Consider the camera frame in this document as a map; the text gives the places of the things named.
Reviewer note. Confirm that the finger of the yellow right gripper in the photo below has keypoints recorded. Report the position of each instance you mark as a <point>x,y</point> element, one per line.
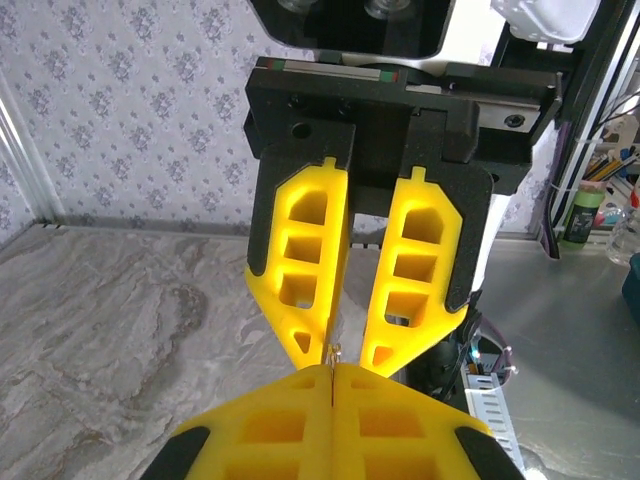
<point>387,265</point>
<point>330,225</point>

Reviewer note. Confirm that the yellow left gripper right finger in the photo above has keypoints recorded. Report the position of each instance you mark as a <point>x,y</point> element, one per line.
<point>347,425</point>

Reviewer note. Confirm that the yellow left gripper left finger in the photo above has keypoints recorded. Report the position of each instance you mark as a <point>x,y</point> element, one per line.
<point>320,425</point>

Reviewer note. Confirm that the small controller board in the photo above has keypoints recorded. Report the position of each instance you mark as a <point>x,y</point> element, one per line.
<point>480,365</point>

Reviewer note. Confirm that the green bottle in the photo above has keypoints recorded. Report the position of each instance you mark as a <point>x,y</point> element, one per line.
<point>582,220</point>

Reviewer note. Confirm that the grey metal plate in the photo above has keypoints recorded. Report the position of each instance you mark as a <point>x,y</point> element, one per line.
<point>575,350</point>

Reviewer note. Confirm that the cup of pencils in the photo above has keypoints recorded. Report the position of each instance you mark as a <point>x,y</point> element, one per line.
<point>607,167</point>

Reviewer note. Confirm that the clear plastic bottle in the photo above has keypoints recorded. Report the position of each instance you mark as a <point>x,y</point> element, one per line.
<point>625,235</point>

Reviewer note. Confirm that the dark teal box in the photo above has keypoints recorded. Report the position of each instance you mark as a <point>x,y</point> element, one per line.
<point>632,290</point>

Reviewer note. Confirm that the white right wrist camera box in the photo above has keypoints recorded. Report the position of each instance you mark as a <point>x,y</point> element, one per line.
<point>350,25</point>

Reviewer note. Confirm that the perforated aluminium rail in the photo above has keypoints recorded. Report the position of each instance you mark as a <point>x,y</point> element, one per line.
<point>492,415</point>

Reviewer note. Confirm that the aluminium frame post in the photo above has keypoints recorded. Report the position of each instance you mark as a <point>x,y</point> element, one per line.
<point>20,165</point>

